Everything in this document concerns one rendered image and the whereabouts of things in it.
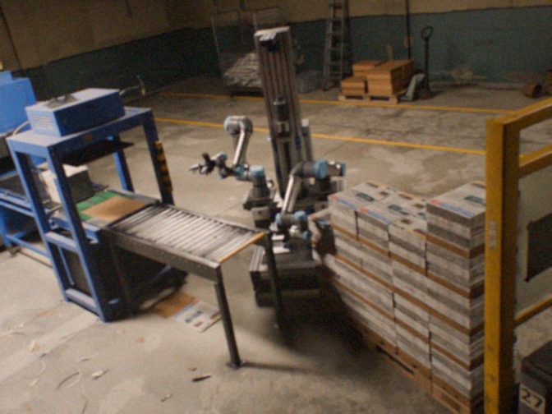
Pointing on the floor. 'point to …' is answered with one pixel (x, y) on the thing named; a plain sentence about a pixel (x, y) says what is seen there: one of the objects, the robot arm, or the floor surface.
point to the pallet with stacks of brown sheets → (378, 81)
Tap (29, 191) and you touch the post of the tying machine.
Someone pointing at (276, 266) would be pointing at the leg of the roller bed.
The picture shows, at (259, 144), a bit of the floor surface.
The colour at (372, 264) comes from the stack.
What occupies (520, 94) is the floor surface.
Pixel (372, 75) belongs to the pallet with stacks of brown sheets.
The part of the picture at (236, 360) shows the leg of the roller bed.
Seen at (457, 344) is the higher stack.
